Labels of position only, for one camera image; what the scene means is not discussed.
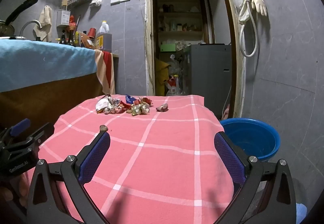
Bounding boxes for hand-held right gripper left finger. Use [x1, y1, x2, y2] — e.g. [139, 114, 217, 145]
[27, 131, 111, 224]

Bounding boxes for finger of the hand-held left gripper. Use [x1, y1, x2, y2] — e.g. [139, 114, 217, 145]
[15, 122, 55, 150]
[0, 118, 31, 139]

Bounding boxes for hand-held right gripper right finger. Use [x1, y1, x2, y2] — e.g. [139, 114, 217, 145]
[214, 131, 296, 224]

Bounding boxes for blue plastic basin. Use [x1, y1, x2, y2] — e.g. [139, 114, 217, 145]
[219, 118, 281, 162]

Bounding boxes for white blue wrapper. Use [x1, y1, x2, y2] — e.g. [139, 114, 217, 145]
[105, 97, 125, 114]

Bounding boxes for white green wrapper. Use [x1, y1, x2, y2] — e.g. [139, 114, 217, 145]
[130, 102, 150, 115]

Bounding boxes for person's left hand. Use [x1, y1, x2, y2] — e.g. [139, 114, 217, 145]
[0, 173, 29, 212]

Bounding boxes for brown wooden cabinet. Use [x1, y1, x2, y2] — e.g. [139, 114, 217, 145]
[0, 72, 119, 128]

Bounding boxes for pink checked cloth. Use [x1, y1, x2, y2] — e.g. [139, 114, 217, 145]
[21, 94, 234, 224]

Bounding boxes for light blue towel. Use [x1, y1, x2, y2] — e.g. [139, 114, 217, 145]
[0, 40, 99, 93]

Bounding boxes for white red plastic sack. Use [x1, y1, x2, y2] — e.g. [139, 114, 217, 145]
[165, 76, 186, 96]

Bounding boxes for red beige striped towel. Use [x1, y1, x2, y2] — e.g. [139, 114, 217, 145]
[94, 49, 116, 95]

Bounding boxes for dark glass bottle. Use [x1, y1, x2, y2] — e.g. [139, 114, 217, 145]
[66, 29, 76, 46]

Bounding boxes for orange packaged box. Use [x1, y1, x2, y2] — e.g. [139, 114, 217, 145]
[77, 31, 96, 49]

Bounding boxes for clear plastic bags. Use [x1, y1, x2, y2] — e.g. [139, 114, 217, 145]
[168, 54, 188, 80]

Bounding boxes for metal faucet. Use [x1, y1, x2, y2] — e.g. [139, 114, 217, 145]
[20, 20, 43, 37]

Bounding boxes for yellow bag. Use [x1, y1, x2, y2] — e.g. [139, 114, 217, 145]
[155, 58, 170, 96]

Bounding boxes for beige hanging cloth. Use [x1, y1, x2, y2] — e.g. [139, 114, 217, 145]
[34, 5, 53, 42]

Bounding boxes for clear jug of dark oil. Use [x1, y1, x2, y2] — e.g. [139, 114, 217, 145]
[95, 20, 112, 52]

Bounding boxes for cream rubber glove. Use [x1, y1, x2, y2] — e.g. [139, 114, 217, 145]
[239, 0, 254, 23]
[250, 0, 268, 17]

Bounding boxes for wooden storage shelf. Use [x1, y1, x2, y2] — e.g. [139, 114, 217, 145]
[154, 0, 209, 44]

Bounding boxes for white hose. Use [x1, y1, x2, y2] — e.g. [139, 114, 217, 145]
[239, 0, 259, 58]

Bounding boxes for black handled pan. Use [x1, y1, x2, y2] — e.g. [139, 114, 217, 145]
[0, 0, 39, 37]

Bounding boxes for wooden door frame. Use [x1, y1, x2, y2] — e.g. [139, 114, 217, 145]
[144, 0, 246, 119]

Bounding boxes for white power cable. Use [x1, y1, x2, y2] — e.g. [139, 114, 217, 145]
[140, 0, 148, 27]

